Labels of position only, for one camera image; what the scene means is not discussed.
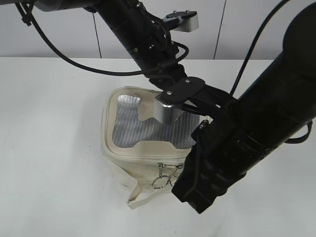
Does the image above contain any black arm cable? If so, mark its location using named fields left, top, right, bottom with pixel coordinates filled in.
left=12, top=0, right=190, bottom=76
left=229, top=0, right=312, bottom=144

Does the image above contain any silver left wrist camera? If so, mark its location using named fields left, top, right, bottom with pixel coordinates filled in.
left=162, top=10, right=199, bottom=33

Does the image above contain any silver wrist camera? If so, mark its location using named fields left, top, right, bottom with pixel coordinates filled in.
left=162, top=10, right=199, bottom=33
left=154, top=77, right=233, bottom=124

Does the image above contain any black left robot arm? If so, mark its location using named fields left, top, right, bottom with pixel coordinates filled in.
left=22, top=0, right=189, bottom=89

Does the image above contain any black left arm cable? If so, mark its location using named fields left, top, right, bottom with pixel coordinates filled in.
left=12, top=0, right=190, bottom=76

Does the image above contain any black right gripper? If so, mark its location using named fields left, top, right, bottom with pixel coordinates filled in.
left=172, top=119, right=249, bottom=200

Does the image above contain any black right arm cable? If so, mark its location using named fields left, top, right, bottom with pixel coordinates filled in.
left=229, top=0, right=312, bottom=144

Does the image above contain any silver zipper pull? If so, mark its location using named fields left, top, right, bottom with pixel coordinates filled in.
left=151, top=163, right=169, bottom=189
left=166, top=163, right=184, bottom=187

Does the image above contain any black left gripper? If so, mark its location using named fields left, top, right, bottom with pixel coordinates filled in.
left=145, top=41, right=189, bottom=90

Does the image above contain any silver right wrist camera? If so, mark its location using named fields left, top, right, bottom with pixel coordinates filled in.
left=154, top=77, right=233, bottom=124

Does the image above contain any cream insulated lunch bag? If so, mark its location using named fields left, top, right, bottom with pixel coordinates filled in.
left=101, top=86, right=203, bottom=209

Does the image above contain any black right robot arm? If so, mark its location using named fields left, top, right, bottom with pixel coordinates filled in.
left=172, top=4, right=316, bottom=204

